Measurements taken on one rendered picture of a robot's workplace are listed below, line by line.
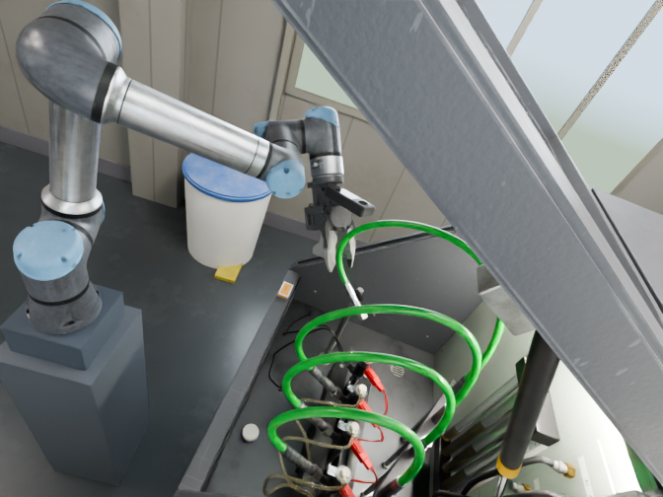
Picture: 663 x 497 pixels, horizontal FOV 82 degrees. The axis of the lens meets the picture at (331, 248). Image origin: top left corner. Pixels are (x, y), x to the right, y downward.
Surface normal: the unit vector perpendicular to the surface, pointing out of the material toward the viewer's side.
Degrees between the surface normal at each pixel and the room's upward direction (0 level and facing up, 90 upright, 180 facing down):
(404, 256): 90
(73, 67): 45
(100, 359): 0
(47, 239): 8
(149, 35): 90
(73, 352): 90
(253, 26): 90
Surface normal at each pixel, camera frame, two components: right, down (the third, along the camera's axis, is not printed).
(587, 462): -0.93, -0.37
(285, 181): 0.18, 0.70
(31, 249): 0.30, -0.61
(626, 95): -0.13, 0.64
